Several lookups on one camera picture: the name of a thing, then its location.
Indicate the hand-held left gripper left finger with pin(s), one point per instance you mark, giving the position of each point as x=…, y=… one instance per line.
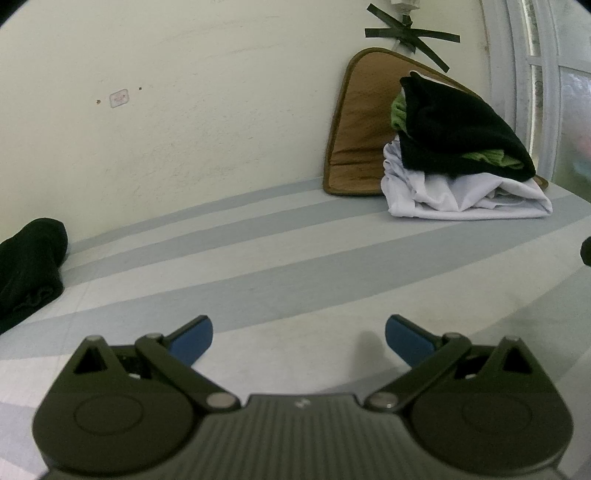
x=191, y=340

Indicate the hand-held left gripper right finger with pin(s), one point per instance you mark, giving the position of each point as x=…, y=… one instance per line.
x=406, y=340

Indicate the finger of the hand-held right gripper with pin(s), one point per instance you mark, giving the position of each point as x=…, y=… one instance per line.
x=586, y=251

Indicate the black cloth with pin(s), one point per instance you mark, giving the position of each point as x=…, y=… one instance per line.
x=27, y=267

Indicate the black and green shirt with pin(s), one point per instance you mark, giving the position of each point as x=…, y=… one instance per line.
x=452, y=129

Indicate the striped bed sheet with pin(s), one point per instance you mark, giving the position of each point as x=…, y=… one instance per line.
x=277, y=258

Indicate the white cloth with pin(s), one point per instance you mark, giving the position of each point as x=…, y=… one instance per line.
x=443, y=194

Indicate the brown cushion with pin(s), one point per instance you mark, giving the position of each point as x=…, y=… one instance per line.
x=364, y=124

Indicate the black tape cross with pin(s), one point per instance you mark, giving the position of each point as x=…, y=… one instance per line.
x=411, y=34

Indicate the white window frame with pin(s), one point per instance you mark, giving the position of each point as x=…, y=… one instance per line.
x=531, y=92

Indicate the small wall sticker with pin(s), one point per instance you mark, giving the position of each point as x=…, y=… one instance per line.
x=119, y=98

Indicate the white wall fixture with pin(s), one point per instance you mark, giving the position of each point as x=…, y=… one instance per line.
x=406, y=3

